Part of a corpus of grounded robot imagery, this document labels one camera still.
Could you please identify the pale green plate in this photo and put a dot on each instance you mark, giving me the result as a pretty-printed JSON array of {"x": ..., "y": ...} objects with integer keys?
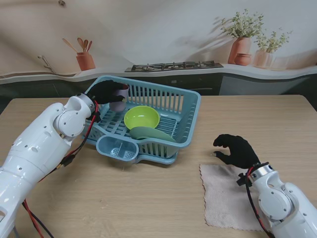
[{"x": 151, "y": 134}]

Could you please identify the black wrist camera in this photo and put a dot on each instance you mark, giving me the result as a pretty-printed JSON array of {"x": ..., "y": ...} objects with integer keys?
[
  {"x": 97, "y": 117},
  {"x": 242, "y": 179}
]

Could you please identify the blue plastic dish rack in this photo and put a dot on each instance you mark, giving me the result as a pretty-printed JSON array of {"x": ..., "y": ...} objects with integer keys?
[{"x": 173, "y": 116}]

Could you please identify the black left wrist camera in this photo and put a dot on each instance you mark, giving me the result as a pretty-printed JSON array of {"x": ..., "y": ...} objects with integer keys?
[{"x": 97, "y": 117}]

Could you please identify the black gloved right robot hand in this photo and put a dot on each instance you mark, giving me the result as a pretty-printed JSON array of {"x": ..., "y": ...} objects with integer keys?
[{"x": 239, "y": 153}]

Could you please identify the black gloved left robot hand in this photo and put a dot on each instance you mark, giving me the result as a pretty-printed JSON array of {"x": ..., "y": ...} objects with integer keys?
[{"x": 106, "y": 93}]

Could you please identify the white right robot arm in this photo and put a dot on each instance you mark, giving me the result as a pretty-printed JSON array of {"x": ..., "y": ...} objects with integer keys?
[{"x": 284, "y": 203}]

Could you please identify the printed kitchen backdrop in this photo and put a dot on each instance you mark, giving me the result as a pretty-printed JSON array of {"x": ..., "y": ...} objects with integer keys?
[{"x": 158, "y": 37}]

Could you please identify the beige wiping cloth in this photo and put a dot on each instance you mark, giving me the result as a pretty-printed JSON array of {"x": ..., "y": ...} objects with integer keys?
[{"x": 220, "y": 200}]

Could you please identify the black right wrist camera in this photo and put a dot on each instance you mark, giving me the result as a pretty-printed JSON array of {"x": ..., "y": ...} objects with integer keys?
[{"x": 242, "y": 179}]

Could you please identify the purple plastic cup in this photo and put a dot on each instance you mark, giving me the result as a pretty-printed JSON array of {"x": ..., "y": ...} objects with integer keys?
[{"x": 119, "y": 105}]

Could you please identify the lime green bowl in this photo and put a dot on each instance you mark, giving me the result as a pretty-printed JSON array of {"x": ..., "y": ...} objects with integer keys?
[{"x": 141, "y": 117}]

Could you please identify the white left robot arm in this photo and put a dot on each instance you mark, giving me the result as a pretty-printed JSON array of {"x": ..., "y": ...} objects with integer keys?
[{"x": 42, "y": 148}]

